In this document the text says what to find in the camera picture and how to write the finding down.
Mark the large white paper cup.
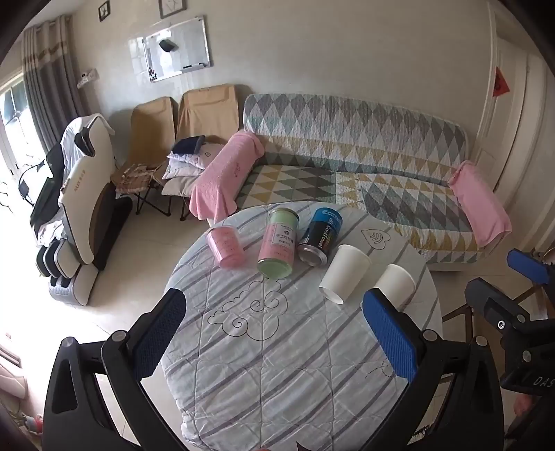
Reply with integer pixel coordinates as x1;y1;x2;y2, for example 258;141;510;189
318;244;372;304

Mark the small white paper cup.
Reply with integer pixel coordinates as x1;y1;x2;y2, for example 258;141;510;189
374;264;416;309

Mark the stack of pillows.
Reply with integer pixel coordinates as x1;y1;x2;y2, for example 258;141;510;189
162;143;227;200

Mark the dark blue cushion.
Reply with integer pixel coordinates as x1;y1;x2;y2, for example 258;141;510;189
171;136;207;155

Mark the green jar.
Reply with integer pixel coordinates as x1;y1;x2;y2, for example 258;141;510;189
257;208;301;279

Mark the blue and black can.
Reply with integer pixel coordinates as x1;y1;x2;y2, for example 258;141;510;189
297;207;344;266

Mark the striped quilted table cover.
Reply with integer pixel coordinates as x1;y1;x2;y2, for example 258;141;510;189
160;202;443;451

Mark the pink jar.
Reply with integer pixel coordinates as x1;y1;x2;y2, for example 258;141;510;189
206;225;247;270

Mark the wooden chair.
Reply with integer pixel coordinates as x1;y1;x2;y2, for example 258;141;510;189
441;249;555;330

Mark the person's right hand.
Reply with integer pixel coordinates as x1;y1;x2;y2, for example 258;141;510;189
514;394;539;418

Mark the white door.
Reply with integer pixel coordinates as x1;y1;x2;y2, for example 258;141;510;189
470;0;555;265

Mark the grey curtain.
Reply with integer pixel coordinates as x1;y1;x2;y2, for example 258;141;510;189
22;15;89;157

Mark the beige folding chair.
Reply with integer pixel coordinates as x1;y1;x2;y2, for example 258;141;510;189
162;84;240;222
110;96;178;215

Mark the sofa with diamond-pattern cover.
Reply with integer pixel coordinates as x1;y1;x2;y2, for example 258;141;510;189
236;93;512;272

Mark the whiteboard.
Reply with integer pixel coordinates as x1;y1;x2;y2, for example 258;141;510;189
142;16;212;83

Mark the large picture frame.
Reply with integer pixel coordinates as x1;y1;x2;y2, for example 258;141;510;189
158;0;187;19

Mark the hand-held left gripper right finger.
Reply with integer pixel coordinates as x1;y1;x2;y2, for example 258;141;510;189
362;287;506;451

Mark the pink towel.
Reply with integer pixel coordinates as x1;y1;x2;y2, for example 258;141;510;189
189;131;266;222
448;160;513;249

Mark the white massage chair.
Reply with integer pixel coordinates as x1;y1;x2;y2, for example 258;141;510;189
28;114;133;306

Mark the red door decoration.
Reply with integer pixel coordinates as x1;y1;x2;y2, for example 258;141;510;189
492;67;511;99

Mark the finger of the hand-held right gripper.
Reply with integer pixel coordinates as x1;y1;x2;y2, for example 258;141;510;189
506;248;555;287
465;278;530;335

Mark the plaid cloth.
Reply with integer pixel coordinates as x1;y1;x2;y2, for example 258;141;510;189
110;162;155;194

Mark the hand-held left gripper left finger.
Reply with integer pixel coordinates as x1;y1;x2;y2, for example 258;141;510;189
42;287;204;451

